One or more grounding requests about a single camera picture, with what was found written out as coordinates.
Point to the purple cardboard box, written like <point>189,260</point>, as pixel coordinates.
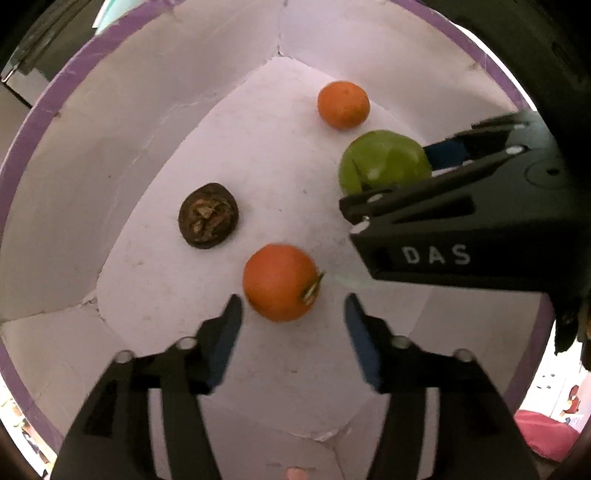
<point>179,94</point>

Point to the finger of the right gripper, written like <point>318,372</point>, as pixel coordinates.
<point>377,203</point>
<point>485,138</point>

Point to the orange tangerine in box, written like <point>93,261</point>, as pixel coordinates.
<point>343,105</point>

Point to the orange tangerine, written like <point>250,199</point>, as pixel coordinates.
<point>343,105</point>
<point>281,282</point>

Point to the green round fruit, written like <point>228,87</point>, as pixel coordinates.
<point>380,159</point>

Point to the dark walnut-like fruit in box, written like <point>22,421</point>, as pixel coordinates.
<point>208,216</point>

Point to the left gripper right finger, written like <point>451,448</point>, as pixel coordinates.
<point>477,435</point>

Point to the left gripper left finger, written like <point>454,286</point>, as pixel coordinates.
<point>110,436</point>

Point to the pink cloth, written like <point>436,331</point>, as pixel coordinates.
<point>548,438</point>

